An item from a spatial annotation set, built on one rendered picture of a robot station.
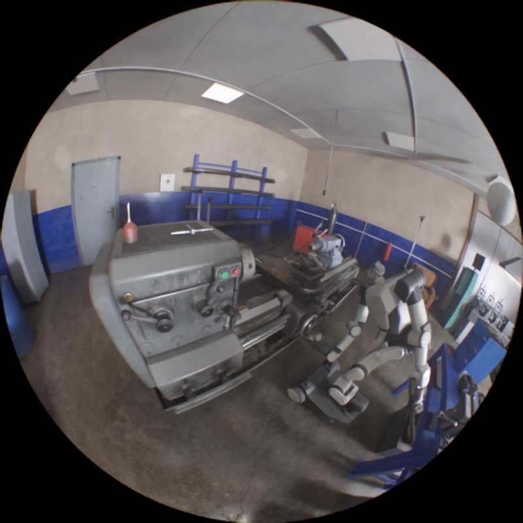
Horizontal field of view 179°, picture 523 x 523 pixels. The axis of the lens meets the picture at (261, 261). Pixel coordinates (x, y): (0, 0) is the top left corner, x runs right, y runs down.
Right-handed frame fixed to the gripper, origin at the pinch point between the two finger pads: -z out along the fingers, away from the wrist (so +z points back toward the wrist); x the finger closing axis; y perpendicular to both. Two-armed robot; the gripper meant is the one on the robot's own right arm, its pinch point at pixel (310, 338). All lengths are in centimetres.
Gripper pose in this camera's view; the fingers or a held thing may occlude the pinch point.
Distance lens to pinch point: 138.0
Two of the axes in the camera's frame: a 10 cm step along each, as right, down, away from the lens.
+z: 6.5, 4.1, -6.4
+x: -7.1, 0.3, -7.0
